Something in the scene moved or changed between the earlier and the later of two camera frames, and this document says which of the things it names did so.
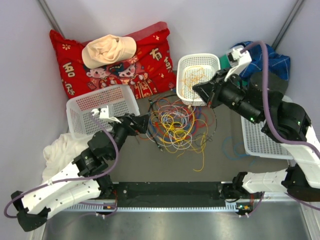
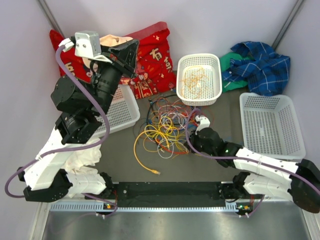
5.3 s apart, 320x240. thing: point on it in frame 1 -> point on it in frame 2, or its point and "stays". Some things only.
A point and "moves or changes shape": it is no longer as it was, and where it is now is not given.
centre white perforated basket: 193,69 stays
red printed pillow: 150,71 stays
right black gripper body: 225,92 -> 196,142
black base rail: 172,194 stays
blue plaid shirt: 277,64 stays
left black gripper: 127,119 -> 126,54
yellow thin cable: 180,136 moves or changes shape
